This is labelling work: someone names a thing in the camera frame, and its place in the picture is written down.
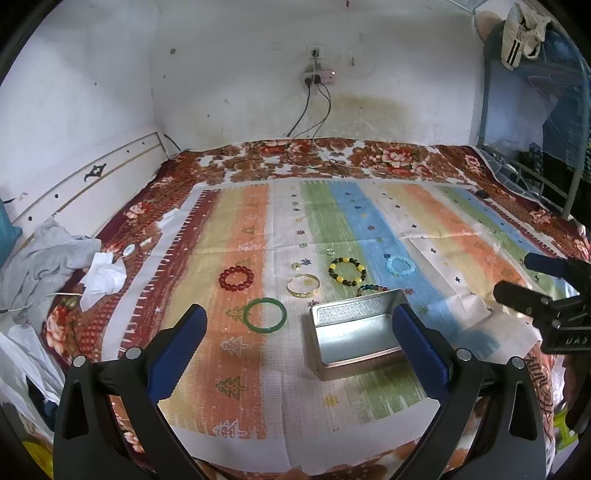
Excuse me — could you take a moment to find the gold bangle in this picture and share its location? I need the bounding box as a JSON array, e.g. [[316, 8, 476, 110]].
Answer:
[[286, 273, 321, 298]]

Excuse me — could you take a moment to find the small white round lid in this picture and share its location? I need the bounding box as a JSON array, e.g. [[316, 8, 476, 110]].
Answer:
[[122, 244, 135, 257]]

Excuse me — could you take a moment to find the striped colourful mat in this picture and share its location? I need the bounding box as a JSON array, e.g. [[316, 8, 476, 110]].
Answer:
[[95, 179, 572, 474]]

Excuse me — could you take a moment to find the silver metal tin box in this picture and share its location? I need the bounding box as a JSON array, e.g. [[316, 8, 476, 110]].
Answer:
[[304, 289, 407, 381]]

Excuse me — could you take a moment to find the white black striped garment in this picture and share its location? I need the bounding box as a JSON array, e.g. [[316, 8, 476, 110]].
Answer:
[[501, 3, 552, 71]]

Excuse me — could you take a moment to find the white bed headboard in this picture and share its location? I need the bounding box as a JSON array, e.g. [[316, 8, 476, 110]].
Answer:
[[12, 129, 166, 244]]

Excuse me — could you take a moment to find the green jade bangle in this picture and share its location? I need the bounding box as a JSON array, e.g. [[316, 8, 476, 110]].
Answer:
[[242, 297, 287, 334]]

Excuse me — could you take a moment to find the yellow black bead bracelet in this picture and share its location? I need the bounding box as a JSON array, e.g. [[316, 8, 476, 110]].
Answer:
[[327, 256, 368, 288]]

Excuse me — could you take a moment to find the black power cable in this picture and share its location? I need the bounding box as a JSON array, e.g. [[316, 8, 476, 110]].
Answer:
[[310, 85, 333, 142], [286, 85, 313, 139]]

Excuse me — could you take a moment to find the red floral blanket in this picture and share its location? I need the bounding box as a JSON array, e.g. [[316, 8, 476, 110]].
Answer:
[[43, 138, 590, 479]]

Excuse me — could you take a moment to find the red bead bracelet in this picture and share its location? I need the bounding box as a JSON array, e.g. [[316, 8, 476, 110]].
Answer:
[[218, 265, 256, 293]]

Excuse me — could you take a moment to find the black power cable left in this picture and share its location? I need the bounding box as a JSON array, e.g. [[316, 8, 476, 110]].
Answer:
[[286, 85, 313, 139]]

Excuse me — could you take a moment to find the white crumpled tissue paper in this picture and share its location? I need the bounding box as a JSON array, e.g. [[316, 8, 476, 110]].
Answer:
[[80, 252, 127, 312]]

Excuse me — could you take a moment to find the pink wall power strip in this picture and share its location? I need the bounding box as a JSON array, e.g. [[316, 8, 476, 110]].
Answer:
[[301, 69, 337, 86]]

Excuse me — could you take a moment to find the grey crumpled garment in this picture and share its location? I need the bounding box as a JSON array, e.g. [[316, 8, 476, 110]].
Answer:
[[1, 218, 101, 331]]

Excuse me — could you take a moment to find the black power cable right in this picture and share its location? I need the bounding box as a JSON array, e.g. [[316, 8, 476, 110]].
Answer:
[[310, 85, 333, 142]]

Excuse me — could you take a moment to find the blue metal bunk frame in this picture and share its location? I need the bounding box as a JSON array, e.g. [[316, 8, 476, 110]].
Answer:
[[477, 24, 590, 225]]

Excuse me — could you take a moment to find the light blue bead bracelet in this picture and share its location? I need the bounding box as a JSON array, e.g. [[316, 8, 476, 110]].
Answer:
[[385, 255, 418, 278]]

